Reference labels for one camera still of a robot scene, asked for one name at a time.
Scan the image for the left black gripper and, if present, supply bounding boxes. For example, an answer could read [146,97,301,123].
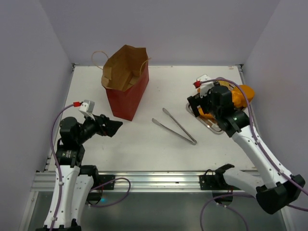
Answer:
[76,111,122,144]

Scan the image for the metal tongs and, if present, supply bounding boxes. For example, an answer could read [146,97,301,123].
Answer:
[152,107,198,146]

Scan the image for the orange braided pastry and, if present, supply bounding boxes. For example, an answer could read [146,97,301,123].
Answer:
[231,88,247,109]

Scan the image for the red brown paper bag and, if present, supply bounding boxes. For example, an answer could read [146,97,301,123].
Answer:
[91,45,151,121]

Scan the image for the round orange bun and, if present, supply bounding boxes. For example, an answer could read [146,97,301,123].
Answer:
[240,85,255,102]

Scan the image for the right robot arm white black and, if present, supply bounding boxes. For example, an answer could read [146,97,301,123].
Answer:
[187,85,305,214]

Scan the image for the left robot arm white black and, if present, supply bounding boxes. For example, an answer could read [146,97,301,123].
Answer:
[40,115,123,231]

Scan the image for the steel tray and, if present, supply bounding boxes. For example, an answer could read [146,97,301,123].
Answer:
[186,79,251,134]

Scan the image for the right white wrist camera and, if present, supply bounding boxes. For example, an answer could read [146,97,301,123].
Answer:
[193,74,214,98]

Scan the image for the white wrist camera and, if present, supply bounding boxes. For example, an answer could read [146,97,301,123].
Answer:
[79,100,95,119]
[193,74,214,98]

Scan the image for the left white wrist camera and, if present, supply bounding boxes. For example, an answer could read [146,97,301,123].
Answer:
[79,100,95,119]

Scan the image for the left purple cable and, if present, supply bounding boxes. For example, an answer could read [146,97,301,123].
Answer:
[49,102,132,231]

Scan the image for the purple cable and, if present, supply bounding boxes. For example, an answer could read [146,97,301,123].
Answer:
[49,102,132,231]
[193,77,308,231]

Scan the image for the aluminium front rail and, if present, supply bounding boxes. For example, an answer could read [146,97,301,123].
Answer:
[30,171,264,193]

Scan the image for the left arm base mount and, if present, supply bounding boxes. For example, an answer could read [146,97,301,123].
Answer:
[86,174,116,205]

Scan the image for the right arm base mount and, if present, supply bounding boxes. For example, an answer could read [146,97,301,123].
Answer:
[198,169,240,197]

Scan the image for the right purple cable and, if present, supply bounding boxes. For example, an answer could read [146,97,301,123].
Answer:
[193,77,308,231]

